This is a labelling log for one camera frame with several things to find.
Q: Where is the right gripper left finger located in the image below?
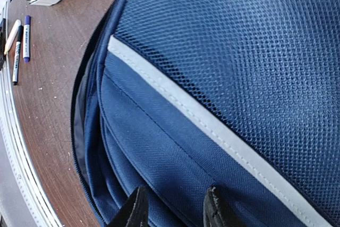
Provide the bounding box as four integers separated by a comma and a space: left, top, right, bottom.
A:
107, 186, 149, 227

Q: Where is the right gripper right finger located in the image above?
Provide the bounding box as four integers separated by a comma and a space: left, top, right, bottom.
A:
203, 186, 246, 227

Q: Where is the navy blue student backpack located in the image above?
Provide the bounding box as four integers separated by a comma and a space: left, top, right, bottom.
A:
71, 0, 339, 226

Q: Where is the purple capped white marker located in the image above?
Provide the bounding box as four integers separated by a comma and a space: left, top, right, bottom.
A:
23, 15, 31, 63

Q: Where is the pink glue tube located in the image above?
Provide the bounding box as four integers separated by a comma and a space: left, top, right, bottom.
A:
4, 19, 22, 55

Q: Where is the black capped white marker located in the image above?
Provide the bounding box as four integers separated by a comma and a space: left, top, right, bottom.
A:
12, 25, 23, 86

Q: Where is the front aluminium rail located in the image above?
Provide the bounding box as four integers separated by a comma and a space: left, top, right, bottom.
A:
0, 0, 64, 227

